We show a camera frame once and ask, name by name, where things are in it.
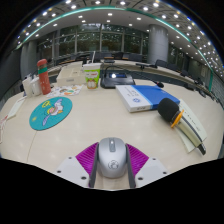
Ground round teal cartoon mouse pad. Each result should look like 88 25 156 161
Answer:
28 96 74 132

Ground ceiling lights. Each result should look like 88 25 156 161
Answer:
16 0 224 73

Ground red thermos bottle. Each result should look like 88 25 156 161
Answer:
36 58 52 96

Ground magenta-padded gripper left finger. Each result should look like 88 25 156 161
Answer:
54 141 100 189

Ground black handheld microphone orange ring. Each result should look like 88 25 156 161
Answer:
157 97 207 156

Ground silver computer mouse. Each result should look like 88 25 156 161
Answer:
97 136 128 179

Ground beige cardboard box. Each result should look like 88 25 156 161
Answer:
55 61 86 88

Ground red and white leaflet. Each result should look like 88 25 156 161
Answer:
0 114 9 144

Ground colourful sticker sheet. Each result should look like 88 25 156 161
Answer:
46 84 84 98

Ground dark office chairs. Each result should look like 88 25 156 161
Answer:
53 51 208 98

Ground blue and white book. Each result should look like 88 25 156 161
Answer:
115 84 181 113

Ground white paper cup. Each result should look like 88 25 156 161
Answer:
21 74 34 98

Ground white lidded mug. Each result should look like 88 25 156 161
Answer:
29 76 42 97

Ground white booklet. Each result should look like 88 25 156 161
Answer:
173 98 208 154

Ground white paper leaflet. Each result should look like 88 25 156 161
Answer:
6 96 27 120

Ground black conference microphone console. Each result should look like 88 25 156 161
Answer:
100 69 165 90

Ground long curved conference desk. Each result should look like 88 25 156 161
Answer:
46 59 218 101

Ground printed paper cup with straw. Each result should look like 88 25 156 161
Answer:
82 62 102 90

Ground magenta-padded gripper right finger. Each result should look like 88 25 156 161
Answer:
124 143 169 189

